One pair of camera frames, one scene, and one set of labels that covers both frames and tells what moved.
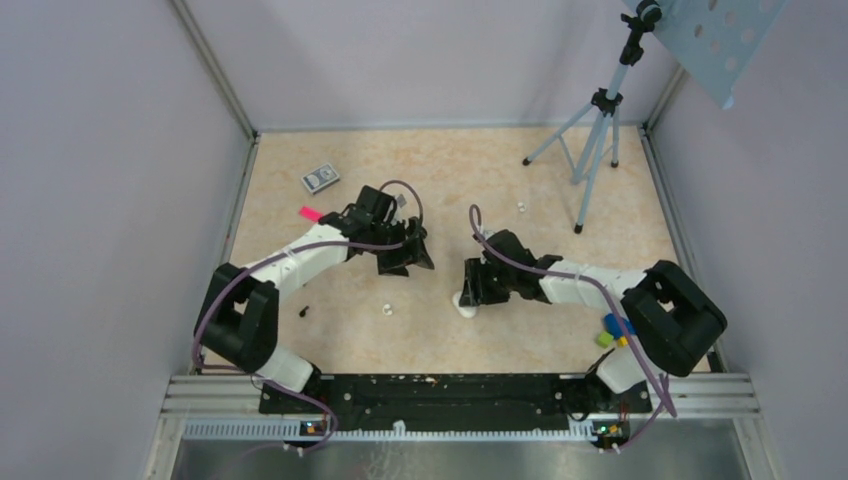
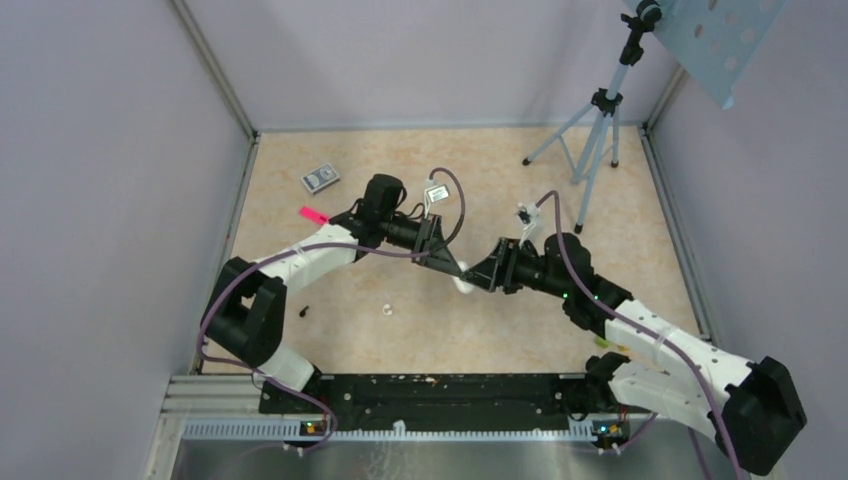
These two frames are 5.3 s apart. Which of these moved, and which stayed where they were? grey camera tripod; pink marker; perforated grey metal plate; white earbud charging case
Moved: white earbud charging case
Stayed: pink marker; perforated grey metal plate; grey camera tripod
